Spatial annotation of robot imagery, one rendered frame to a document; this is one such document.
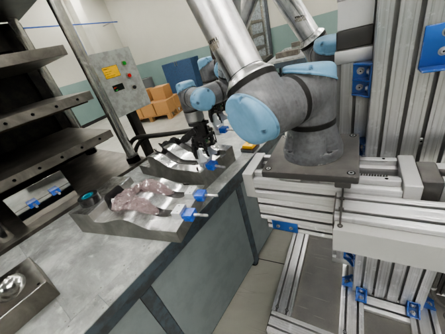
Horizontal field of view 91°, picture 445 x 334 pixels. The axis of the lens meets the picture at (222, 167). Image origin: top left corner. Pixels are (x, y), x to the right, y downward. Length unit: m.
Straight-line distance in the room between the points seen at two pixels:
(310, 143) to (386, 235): 0.24
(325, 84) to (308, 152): 0.16
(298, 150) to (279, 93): 0.18
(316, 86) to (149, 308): 0.89
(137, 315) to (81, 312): 0.20
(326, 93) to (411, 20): 0.24
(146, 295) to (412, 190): 0.85
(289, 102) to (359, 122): 0.38
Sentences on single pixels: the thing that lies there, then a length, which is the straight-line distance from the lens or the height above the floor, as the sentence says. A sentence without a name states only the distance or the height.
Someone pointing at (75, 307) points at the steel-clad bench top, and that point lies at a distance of 0.88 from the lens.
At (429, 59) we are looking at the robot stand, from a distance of 0.71.
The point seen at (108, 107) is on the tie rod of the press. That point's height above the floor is 1.18.
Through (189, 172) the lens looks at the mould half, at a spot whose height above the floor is 0.88.
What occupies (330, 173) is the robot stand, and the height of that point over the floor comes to 1.04.
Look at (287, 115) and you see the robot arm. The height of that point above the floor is 1.20.
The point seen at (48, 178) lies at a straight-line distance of 1.51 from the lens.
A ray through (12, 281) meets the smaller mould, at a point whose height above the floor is 0.85.
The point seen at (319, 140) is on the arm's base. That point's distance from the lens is 0.58.
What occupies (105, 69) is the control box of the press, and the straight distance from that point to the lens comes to 1.72.
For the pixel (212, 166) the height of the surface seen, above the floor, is 0.90.
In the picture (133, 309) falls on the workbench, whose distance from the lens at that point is 0.94.
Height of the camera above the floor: 1.36
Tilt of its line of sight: 29 degrees down
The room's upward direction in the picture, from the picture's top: 16 degrees counter-clockwise
